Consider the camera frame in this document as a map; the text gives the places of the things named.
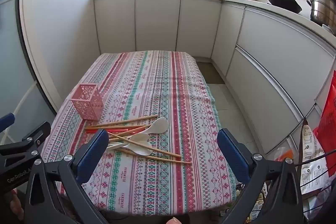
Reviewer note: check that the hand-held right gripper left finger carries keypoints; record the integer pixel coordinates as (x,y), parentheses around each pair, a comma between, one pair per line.
(92,155)

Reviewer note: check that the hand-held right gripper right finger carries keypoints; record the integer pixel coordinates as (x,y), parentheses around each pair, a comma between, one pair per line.
(232,155)

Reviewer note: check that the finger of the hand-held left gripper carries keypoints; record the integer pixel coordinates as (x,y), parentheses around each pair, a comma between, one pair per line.
(36,133)
(6,121)

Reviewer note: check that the red plastic spoon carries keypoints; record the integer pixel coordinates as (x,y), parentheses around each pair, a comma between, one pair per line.
(110,130)

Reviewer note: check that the pink plastic utensil basket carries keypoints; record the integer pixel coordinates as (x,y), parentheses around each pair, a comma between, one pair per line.
(89,106)

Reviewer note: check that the person's left hand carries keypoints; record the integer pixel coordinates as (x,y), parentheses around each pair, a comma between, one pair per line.
(17,204)

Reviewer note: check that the person's right hand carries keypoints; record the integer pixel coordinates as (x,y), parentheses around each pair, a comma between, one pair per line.
(173,220)

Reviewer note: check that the orange snack packet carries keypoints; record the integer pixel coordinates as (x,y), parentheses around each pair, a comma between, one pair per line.
(286,154)

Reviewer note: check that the frosted glass sliding door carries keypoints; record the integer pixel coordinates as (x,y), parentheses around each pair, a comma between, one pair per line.
(15,56)

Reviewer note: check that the white brown snack packet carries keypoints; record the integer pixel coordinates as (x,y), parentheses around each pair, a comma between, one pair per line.
(309,150)

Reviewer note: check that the brown floor mat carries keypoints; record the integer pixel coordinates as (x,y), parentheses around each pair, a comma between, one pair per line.
(210,73)

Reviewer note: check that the striped patterned tablecloth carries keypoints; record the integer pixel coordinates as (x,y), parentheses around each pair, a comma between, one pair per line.
(157,82)

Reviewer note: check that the red plastic bag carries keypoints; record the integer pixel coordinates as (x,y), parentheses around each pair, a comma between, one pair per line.
(329,121)

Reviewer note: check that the white kitchen cabinet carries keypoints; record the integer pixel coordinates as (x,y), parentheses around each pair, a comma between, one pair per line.
(157,22)

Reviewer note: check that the steel cooking pot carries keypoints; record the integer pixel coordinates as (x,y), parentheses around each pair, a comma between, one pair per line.
(323,8)

